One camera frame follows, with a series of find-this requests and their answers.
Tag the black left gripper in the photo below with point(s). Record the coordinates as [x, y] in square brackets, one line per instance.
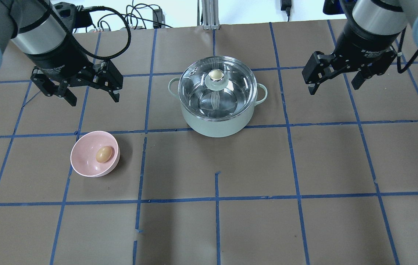
[61, 56]

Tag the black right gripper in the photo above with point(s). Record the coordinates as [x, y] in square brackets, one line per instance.
[366, 45]

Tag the brown egg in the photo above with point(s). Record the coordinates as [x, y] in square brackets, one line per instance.
[104, 154]

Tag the glass pot lid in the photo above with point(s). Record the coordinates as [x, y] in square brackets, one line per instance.
[217, 88]

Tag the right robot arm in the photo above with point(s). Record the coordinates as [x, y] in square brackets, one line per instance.
[365, 45]

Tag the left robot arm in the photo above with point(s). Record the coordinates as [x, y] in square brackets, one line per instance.
[36, 27]

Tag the light green cooking pot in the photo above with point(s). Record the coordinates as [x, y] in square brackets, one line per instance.
[224, 128]

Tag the pink bowl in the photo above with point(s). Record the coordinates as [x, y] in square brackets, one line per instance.
[82, 156]

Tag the black power adapter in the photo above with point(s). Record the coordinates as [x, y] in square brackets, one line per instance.
[286, 6]

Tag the aluminium frame post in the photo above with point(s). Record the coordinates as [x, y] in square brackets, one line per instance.
[209, 14]

